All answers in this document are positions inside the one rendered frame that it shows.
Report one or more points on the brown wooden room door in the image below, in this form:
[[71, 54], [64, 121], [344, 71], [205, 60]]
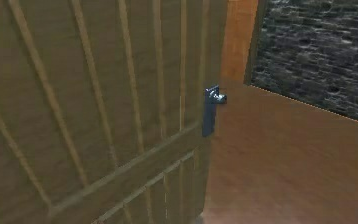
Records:
[[87, 110]]

